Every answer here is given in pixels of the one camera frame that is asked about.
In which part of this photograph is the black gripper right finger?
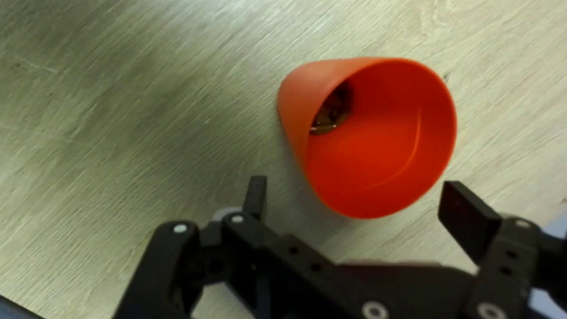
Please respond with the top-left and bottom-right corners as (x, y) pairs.
(437, 179), (567, 319)

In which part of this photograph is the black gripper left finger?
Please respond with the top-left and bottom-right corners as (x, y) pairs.
(111, 174), (356, 319)

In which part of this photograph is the orange plastic cup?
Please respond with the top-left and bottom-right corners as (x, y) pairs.
(274, 55), (459, 221)

